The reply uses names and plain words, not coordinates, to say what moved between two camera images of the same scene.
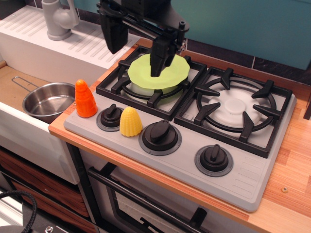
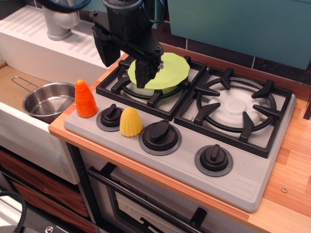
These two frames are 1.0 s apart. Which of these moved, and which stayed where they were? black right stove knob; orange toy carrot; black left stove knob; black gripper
Moved: black gripper
Stayed: orange toy carrot; black right stove knob; black left stove knob
